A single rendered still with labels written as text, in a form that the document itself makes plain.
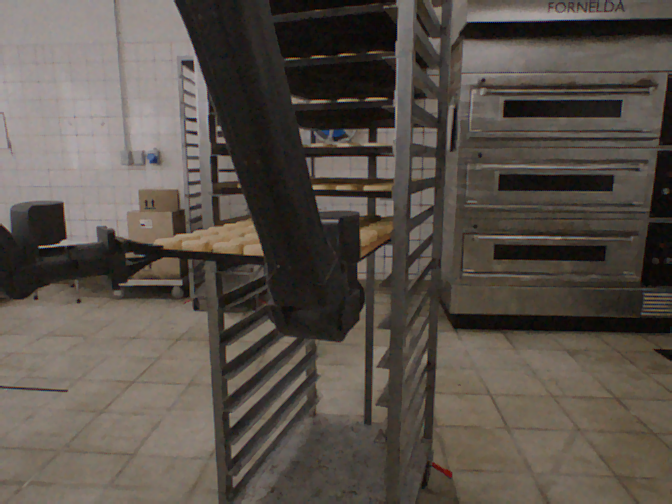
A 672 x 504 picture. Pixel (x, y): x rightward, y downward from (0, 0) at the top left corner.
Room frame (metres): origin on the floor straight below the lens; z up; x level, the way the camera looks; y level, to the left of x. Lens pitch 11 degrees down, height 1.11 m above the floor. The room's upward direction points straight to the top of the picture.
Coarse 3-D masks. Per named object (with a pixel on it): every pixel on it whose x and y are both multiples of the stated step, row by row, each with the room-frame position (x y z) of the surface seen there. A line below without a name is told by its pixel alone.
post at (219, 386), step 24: (216, 168) 1.11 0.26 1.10; (216, 216) 1.10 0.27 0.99; (216, 288) 1.09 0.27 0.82; (216, 312) 1.09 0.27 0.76; (216, 336) 1.09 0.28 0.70; (216, 360) 1.09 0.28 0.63; (216, 384) 1.09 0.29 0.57; (216, 408) 1.10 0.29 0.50; (216, 432) 1.10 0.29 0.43; (216, 456) 1.10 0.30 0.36
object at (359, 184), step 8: (320, 184) 1.09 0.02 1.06; (328, 184) 1.09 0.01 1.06; (336, 184) 1.11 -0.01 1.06; (344, 184) 1.16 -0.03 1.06; (352, 184) 1.09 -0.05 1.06; (360, 184) 1.09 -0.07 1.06; (368, 184) 1.14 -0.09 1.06; (376, 184) 1.09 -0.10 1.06; (384, 184) 1.09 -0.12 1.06; (392, 184) 1.12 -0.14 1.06
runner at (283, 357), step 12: (288, 348) 1.46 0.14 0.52; (300, 348) 1.50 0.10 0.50; (276, 360) 1.37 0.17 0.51; (288, 360) 1.40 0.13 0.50; (264, 372) 1.30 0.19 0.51; (276, 372) 1.31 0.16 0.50; (252, 384) 1.23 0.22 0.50; (228, 396) 1.11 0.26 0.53; (240, 396) 1.16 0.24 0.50; (228, 408) 1.10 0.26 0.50
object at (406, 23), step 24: (408, 0) 0.94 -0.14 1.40; (408, 24) 0.94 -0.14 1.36; (408, 48) 0.94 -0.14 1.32; (408, 72) 0.94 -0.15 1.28; (408, 96) 0.94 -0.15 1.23; (408, 120) 0.94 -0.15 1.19; (408, 144) 0.94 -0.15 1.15; (408, 168) 0.94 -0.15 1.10; (408, 192) 0.94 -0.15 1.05; (408, 216) 0.94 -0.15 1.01; (408, 240) 0.95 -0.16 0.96
